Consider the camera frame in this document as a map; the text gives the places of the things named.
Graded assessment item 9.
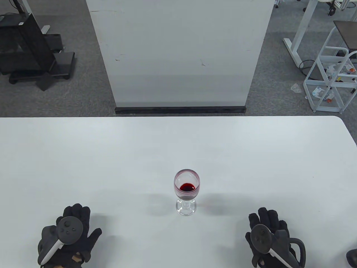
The aluminium frame with casters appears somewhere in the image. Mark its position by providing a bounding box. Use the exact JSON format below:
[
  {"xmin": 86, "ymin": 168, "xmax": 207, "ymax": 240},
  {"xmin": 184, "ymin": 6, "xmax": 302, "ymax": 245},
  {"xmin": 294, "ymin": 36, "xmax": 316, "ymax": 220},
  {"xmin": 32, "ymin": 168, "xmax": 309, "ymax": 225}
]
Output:
[{"xmin": 318, "ymin": 0, "xmax": 357, "ymax": 16}]

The small black box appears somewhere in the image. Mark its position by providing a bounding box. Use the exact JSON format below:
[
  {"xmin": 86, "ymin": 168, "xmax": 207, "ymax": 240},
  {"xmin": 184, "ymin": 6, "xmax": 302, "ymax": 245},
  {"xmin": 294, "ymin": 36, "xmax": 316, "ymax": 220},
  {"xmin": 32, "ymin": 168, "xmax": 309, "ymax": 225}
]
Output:
[{"xmin": 45, "ymin": 34, "xmax": 65, "ymax": 53}]

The black flat floor piece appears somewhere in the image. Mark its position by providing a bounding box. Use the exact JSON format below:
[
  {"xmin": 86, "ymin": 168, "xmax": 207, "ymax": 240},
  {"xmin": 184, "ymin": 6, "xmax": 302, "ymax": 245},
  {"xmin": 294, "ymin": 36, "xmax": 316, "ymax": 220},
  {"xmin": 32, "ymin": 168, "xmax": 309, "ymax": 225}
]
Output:
[{"xmin": 35, "ymin": 73, "xmax": 56, "ymax": 92}]

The black partition base bar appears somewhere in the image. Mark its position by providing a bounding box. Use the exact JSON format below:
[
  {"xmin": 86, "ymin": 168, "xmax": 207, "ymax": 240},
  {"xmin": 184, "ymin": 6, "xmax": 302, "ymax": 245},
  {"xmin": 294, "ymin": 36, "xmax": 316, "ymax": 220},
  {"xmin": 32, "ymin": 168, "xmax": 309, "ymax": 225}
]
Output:
[{"xmin": 115, "ymin": 106, "xmax": 246, "ymax": 115}]

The black equipment stand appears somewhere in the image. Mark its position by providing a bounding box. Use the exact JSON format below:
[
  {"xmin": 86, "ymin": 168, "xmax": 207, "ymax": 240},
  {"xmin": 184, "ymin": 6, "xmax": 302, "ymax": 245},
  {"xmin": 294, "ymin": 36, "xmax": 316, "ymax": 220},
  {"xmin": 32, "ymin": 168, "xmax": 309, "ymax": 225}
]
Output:
[{"xmin": 0, "ymin": 13, "xmax": 56, "ymax": 76}]

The white desk leg frame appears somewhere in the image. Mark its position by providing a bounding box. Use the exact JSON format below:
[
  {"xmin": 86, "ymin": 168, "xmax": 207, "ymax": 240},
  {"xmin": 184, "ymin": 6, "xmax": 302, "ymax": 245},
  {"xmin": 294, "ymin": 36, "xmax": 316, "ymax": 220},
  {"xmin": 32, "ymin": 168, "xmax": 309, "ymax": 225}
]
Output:
[{"xmin": 283, "ymin": 0, "xmax": 320, "ymax": 67}]

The dark shoe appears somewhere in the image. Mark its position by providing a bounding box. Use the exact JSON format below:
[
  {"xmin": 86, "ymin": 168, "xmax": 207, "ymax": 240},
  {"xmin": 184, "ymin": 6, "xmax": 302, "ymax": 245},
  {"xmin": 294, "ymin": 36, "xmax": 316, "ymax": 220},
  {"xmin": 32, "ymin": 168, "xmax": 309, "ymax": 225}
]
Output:
[{"xmin": 346, "ymin": 248, "xmax": 357, "ymax": 267}]

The white partition board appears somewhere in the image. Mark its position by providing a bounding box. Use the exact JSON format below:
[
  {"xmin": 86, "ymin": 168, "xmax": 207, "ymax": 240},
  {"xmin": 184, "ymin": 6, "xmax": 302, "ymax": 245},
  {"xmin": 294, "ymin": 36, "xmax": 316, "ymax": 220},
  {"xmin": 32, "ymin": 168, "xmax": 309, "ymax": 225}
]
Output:
[{"xmin": 85, "ymin": 0, "xmax": 275, "ymax": 108}]

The dark brown board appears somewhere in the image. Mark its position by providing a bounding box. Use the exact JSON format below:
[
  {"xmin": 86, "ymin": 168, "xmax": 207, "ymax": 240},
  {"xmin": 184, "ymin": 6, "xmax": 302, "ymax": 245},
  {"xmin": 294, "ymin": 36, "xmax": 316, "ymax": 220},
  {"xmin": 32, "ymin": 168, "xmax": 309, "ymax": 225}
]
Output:
[{"xmin": 333, "ymin": 20, "xmax": 357, "ymax": 52}]

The white table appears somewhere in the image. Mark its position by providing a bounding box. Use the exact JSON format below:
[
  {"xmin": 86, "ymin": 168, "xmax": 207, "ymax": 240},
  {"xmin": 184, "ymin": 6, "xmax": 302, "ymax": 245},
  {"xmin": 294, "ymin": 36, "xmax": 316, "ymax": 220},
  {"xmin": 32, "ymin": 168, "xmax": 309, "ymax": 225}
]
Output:
[{"xmin": 0, "ymin": 116, "xmax": 357, "ymax": 268}]

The white metal cart frame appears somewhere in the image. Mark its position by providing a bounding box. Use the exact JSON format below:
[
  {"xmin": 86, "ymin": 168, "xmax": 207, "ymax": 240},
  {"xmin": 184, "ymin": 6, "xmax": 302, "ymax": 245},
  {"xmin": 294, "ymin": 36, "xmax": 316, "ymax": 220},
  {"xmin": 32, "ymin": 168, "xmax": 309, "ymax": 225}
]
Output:
[{"xmin": 303, "ymin": 27, "xmax": 357, "ymax": 113}]

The black wheeled cart platform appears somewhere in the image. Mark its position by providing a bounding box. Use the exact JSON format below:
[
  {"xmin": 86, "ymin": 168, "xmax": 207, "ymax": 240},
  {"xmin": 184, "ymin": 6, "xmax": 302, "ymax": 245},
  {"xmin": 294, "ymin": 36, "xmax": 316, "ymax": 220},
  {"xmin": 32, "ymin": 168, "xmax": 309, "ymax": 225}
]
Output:
[{"xmin": 8, "ymin": 52, "xmax": 76, "ymax": 85}]

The grey and white controller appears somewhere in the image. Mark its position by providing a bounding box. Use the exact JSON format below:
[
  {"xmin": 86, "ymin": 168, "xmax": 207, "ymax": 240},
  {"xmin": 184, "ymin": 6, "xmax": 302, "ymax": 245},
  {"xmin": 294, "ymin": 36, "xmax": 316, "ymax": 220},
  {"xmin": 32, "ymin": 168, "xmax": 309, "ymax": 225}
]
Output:
[
  {"xmin": 250, "ymin": 224, "xmax": 293, "ymax": 268},
  {"xmin": 38, "ymin": 216, "xmax": 83, "ymax": 265}
]

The grey and white right controller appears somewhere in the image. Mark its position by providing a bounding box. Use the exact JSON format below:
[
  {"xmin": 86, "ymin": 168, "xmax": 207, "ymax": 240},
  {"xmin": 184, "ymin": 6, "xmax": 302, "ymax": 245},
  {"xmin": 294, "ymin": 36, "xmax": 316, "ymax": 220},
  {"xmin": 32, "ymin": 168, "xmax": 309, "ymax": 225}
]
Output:
[{"xmin": 250, "ymin": 224, "xmax": 293, "ymax": 268}]

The grey and white left controller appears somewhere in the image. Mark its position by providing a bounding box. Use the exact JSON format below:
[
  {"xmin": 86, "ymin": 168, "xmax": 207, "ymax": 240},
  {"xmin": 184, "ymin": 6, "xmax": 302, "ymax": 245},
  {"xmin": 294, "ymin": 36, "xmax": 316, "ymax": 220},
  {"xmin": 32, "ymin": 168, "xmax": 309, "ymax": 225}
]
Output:
[{"xmin": 38, "ymin": 216, "xmax": 83, "ymax": 265}]

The person's right hand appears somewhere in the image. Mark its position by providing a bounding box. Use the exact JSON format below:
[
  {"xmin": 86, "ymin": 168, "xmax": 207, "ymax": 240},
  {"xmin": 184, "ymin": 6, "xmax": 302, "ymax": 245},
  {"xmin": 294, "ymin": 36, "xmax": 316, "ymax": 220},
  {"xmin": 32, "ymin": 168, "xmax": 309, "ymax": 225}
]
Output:
[{"xmin": 245, "ymin": 207, "xmax": 298, "ymax": 268}]

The person's left hand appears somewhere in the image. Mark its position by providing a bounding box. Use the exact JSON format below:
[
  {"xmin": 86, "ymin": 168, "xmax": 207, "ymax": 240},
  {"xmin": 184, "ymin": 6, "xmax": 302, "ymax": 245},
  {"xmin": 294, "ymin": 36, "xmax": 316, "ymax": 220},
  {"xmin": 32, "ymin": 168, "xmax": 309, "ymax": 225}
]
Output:
[{"xmin": 37, "ymin": 204, "xmax": 102, "ymax": 268}]

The clear wine glass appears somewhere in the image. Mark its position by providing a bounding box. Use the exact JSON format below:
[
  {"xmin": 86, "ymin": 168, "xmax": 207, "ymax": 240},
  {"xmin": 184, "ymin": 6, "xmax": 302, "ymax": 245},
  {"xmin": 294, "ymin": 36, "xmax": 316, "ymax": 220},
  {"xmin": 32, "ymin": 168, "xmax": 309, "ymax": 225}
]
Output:
[{"xmin": 174, "ymin": 169, "xmax": 201, "ymax": 216}]

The black floor cable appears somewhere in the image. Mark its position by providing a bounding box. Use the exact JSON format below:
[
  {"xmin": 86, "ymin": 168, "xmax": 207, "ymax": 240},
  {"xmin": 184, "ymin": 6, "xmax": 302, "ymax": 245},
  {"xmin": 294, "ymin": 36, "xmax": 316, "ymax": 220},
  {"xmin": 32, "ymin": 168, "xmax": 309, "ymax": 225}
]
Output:
[{"xmin": 299, "ymin": 59, "xmax": 317, "ymax": 76}]

